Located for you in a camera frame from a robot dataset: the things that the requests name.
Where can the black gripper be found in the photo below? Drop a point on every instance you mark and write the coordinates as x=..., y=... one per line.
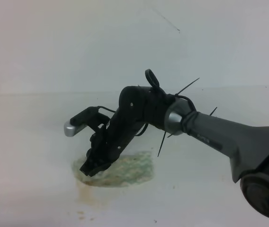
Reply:
x=114, y=139

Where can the green white woven rag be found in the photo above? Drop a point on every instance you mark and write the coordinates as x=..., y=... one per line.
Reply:
x=128, y=170

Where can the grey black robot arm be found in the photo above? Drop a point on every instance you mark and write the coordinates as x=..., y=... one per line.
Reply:
x=247, y=147

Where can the faint dried coffee stain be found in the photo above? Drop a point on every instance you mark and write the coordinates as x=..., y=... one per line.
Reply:
x=88, y=202

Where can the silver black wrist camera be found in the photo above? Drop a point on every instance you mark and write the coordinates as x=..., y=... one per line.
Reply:
x=90, y=117

